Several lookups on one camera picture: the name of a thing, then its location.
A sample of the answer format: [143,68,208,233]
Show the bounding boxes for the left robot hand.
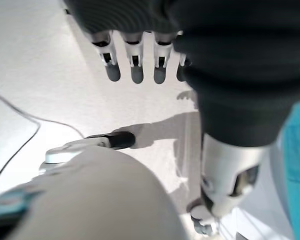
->
[62,0,300,218]

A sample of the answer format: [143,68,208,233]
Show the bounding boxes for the white medical cart blue drawers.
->
[209,99,300,240]

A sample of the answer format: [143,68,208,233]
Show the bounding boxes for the cart caster wheel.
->
[189,198,216,236]

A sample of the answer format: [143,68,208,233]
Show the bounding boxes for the thin black floor cable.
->
[0,89,87,188]

